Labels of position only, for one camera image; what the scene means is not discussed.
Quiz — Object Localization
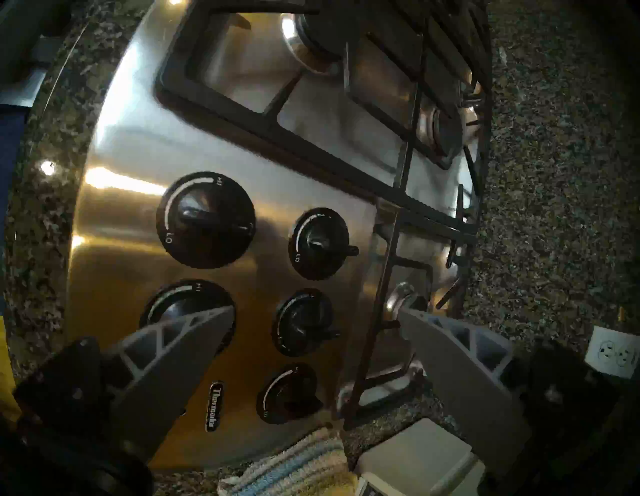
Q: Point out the wide black cast iron grate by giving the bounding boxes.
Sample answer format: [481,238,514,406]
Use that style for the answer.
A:
[154,0,493,236]

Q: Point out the large black stove knob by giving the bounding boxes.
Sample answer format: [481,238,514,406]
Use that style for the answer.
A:
[156,171,257,269]
[139,279,237,353]

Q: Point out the narrow black cast iron grate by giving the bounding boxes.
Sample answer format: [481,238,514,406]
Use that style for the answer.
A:
[342,205,476,431]

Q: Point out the small black capped gas burner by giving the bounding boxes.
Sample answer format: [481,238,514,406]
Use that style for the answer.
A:
[385,282,431,321]

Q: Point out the dark blue cloth cover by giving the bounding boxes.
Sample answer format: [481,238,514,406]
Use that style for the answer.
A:
[0,107,28,316]

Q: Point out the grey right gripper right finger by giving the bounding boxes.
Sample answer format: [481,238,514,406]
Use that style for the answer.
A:
[397,306,622,485]

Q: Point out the small black stove knob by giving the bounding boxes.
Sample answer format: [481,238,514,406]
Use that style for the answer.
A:
[288,207,360,281]
[271,288,342,357]
[256,362,325,425]

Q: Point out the white wall power outlet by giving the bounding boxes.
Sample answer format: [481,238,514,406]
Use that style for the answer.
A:
[584,325,640,379]

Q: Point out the white kitchen appliance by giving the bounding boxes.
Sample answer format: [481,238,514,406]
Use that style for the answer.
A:
[354,417,486,496]

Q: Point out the stainless steel gas cooktop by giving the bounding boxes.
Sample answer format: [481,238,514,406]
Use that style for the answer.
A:
[65,0,493,471]

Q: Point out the striped blue yellow dish towel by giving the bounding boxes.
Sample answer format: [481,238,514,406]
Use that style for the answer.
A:
[217,426,358,496]

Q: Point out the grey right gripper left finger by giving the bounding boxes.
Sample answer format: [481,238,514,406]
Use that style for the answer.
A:
[12,305,237,463]

